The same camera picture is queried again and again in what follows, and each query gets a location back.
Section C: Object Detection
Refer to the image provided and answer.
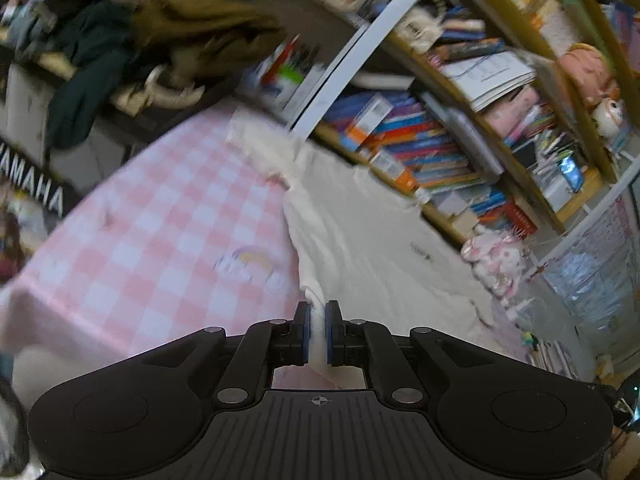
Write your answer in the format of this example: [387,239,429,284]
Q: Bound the beige t-shirt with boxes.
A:
[227,110,507,392]

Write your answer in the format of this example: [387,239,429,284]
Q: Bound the flat white orange box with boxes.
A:
[370,152,419,191]

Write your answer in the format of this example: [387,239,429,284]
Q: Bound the olive green cloth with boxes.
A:
[132,0,286,87]

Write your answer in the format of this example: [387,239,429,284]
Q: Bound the white green pen container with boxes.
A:
[255,35,327,117]

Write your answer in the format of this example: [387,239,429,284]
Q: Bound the white wooden bookshelf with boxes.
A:
[205,0,640,261]

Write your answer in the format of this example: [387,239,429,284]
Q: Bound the tall white orange box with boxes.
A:
[347,95,394,154]

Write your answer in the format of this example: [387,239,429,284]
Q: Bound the black digital piano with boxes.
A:
[0,50,201,221]

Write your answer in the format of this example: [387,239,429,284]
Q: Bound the row of colourful books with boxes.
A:
[320,90,507,212]

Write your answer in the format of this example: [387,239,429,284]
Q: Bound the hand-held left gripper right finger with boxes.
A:
[324,301,495,407]

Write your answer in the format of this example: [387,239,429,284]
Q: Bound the white pink plush bunny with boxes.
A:
[460,232,534,307]

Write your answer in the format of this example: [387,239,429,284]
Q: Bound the orange hair doll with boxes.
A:
[557,42,621,107]

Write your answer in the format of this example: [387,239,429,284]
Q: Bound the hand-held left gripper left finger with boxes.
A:
[142,301,314,409]

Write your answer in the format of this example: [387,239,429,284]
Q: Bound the dark green cloth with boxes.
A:
[45,2,146,151]

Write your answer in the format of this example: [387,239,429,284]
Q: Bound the stack of white papers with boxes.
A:
[440,52,536,112]

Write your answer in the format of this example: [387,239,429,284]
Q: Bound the thick red books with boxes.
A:
[505,205,539,237]

